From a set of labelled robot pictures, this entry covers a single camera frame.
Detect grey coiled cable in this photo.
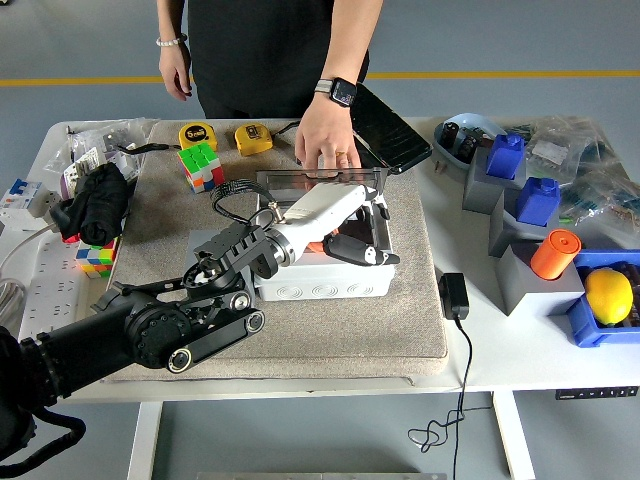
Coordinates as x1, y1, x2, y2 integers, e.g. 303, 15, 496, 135
0, 278, 26, 327

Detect black adapter cord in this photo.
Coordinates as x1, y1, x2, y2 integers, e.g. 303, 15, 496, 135
407, 317, 494, 480

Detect blue plastic block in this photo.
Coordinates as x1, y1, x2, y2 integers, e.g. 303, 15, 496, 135
515, 176, 562, 226
485, 133, 527, 180

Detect grey plastic junction box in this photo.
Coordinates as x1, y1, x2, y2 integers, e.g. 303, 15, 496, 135
252, 197, 396, 303

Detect black open case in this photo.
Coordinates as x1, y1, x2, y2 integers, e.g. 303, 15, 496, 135
348, 83, 434, 176

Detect yellow tape measure 5m print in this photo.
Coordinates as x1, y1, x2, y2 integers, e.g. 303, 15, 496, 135
178, 122, 221, 151

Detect black power adapter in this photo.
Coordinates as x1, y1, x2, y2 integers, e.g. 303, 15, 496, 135
438, 272, 471, 322

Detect rubik's cube green face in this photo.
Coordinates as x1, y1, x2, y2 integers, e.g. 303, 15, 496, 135
177, 142, 226, 194

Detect grey block holder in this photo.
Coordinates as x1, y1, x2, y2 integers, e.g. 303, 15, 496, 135
498, 243, 586, 317
185, 228, 259, 304
461, 146, 529, 216
488, 188, 561, 259

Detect person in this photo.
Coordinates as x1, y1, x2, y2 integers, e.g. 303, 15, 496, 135
185, 0, 372, 120

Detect light blue bowl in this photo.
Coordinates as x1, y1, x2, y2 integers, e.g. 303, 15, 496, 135
433, 112, 506, 174

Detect white power strip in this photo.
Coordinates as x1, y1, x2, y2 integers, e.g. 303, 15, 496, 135
17, 241, 84, 342

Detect white circuit breaker blue switch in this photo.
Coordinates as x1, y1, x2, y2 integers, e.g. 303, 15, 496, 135
0, 178, 62, 234

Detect clear bags of components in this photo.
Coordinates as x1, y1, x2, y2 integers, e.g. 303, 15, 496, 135
499, 115, 640, 251

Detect black cloth bundle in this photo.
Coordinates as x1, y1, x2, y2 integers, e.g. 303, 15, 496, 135
49, 162, 134, 246

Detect black table control panel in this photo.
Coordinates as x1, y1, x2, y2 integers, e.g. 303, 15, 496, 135
554, 387, 640, 401

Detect blue storage bin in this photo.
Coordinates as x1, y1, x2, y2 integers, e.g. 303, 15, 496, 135
565, 249, 640, 348

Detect white cable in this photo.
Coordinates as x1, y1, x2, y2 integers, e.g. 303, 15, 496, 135
0, 224, 56, 272

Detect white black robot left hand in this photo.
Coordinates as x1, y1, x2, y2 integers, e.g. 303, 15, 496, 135
277, 182, 402, 267

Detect black smartwatch grey band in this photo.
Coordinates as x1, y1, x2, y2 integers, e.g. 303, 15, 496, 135
313, 76, 359, 109

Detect person's left hand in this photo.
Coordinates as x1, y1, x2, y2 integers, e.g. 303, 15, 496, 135
293, 93, 363, 174

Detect rubik's cube multicolour face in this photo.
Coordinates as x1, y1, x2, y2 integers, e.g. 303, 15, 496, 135
75, 237, 121, 280

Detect white table leg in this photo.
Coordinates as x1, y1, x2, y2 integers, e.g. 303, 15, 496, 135
492, 391, 536, 480
124, 401, 164, 480

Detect person's right hand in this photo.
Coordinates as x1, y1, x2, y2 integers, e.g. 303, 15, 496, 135
158, 46, 194, 102

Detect grey-brown fabric mat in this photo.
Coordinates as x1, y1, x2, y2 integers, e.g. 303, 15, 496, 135
89, 118, 450, 385

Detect yellow tape measure black label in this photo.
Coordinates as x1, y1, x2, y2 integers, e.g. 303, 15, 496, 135
234, 123, 277, 158

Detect yellow lemon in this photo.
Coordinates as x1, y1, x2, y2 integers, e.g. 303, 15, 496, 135
584, 268, 635, 326

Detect transparent hinged box lid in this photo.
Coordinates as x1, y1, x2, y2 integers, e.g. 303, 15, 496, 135
255, 167, 392, 254

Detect clear bags of small parts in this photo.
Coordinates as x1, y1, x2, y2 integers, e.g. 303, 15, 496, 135
42, 118, 161, 201

